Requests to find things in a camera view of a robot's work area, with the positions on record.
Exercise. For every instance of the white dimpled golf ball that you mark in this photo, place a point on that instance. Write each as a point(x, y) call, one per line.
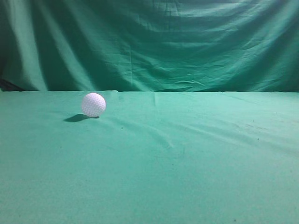
point(93, 105)

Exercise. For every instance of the green table cloth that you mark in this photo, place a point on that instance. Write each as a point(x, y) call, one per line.
point(150, 158)

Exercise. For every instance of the green backdrop cloth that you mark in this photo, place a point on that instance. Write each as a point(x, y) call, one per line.
point(149, 45)

